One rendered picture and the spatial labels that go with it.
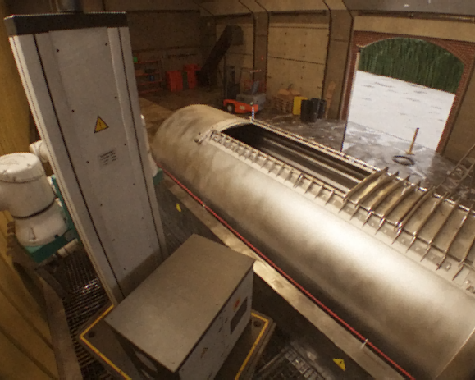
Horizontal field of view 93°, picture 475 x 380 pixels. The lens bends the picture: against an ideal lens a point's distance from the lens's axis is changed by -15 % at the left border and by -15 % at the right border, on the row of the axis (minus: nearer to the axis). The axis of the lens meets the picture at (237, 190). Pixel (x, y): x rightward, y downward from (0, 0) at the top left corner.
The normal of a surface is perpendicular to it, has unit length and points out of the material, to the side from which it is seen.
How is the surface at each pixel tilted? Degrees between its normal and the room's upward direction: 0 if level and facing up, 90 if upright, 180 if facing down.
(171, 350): 0
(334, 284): 67
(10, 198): 90
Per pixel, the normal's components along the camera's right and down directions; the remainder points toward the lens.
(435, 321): -0.62, -0.25
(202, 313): 0.00, -0.84
